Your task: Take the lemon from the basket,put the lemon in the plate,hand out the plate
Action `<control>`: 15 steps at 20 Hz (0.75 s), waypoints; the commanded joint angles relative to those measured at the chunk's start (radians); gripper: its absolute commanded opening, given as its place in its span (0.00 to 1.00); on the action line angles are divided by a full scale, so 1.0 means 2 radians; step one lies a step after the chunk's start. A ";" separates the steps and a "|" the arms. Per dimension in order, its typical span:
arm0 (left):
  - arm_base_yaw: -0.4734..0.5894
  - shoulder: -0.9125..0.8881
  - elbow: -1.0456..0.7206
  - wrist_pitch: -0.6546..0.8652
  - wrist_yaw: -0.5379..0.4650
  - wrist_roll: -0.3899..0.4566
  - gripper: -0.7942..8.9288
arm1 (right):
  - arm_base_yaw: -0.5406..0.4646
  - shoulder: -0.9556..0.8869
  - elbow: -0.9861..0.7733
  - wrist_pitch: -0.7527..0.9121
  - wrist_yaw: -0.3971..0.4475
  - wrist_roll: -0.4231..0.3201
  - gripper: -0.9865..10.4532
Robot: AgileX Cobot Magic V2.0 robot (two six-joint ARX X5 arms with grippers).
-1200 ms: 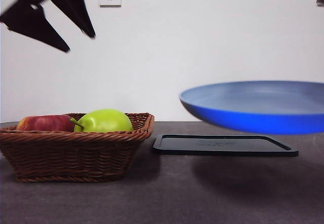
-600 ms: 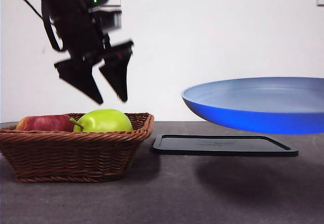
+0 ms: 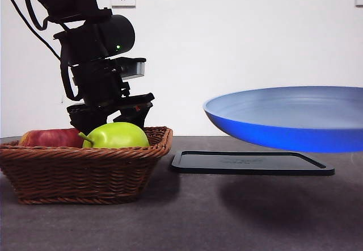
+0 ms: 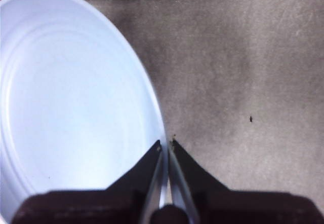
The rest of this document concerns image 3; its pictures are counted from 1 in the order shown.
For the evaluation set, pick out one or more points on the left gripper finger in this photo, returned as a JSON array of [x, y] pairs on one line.
[[136, 116], [83, 121]]

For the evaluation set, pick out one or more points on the blue round plate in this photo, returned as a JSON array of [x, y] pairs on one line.
[[283, 131]]

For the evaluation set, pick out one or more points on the brown wicker basket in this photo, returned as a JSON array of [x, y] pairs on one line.
[[79, 174]]

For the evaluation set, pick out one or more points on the green apple with stem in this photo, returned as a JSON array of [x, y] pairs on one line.
[[119, 136]]

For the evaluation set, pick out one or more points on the red apple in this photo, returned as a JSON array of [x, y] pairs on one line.
[[51, 138]]

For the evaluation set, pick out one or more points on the black flat tray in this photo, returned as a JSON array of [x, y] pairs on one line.
[[241, 163]]

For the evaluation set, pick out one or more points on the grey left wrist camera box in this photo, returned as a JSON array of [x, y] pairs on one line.
[[136, 69]]

